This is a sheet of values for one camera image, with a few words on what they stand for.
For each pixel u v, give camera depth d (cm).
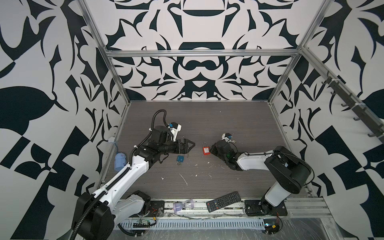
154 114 59
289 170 47
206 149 94
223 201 76
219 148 73
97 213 38
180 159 89
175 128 71
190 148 71
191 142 73
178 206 73
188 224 71
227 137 84
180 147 67
